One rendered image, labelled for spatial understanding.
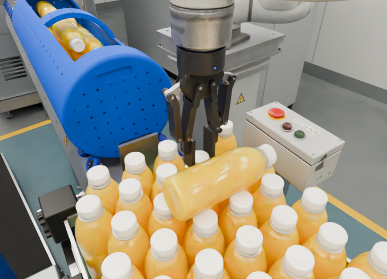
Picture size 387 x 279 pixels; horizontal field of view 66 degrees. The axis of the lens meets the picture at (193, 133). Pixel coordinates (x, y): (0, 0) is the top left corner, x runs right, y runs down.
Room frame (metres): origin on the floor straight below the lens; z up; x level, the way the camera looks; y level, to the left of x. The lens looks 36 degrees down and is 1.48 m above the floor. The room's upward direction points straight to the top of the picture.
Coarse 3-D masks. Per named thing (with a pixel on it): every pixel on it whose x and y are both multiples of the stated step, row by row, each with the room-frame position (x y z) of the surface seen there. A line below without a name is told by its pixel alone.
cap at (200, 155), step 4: (196, 152) 0.45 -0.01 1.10; (200, 152) 0.45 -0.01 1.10; (204, 152) 0.45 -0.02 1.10; (196, 156) 0.44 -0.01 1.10; (200, 156) 0.44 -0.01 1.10; (204, 156) 0.44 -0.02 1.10; (208, 156) 0.44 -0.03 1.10; (196, 160) 0.43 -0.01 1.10; (200, 160) 0.43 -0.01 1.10; (204, 160) 0.43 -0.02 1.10
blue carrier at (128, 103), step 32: (32, 0) 1.33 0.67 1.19; (64, 0) 1.39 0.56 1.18; (32, 32) 0.94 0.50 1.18; (96, 32) 1.23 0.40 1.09; (32, 64) 0.88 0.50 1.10; (64, 64) 0.65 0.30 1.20; (96, 64) 0.60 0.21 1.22; (128, 64) 0.64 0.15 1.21; (64, 96) 0.56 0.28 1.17; (96, 96) 0.59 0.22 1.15; (128, 96) 0.63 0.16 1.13; (160, 96) 0.68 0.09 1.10; (64, 128) 0.55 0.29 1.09; (96, 128) 0.58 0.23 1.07; (128, 128) 0.62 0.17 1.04; (160, 128) 0.67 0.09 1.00
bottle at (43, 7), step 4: (36, 4) 1.32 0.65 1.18; (40, 4) 1.29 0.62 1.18; (44, 4) 1.27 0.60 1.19; (48, 4) 1.27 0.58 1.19; (36, 8) 1.30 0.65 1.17; (40, 8) 1.25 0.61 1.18; (44, 8) 1.22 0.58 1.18; (48, 8) 1.22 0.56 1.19; (52, 8) 1.22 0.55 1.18; (36, 12) 1.32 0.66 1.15; (40, 12) 1.23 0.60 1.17; (44, 12) 1.20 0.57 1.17; (48, 12) 1.20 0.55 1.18; (40, 16) 1.23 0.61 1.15
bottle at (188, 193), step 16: (208, 160) 0.36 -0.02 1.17; (224, 160) 0.35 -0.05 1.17; (240, 160) 0.36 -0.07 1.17; (256, 160) 0.36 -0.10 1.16; (176, 176) 0.32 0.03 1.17; (192, 176) 0.32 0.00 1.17; (208, 176) 0.32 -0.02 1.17; (224, 176) 0.33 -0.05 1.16; (240, 176) 0.33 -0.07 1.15; (256, 176) 0.35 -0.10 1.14; (176, 192) 0.29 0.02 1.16; (192, 192) 0.29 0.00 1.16; (208, 192) 0.30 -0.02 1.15; (224, 192) 0.31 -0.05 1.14; (176, 208) 0.30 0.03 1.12; (192, 208) 0.28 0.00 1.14; (208, 208) 0.30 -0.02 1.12
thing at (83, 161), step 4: (8, 16) 2.11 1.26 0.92; (12, 24) 1.92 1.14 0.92; (60, 124) 0.82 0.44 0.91; (64, 132) 0.78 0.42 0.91; (72, 144) 0.71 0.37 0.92; (76, 148) 0.68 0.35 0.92; (76, 152) 0.67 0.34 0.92; (80, 156) 0.65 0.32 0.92; (88, 156) 0.62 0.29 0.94; (80, 160) 0.64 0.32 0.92; (84, 160) 0.62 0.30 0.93; (84, 164) 0.61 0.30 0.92; (100, 164) 0.57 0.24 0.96; (84, 168) 0.60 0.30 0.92
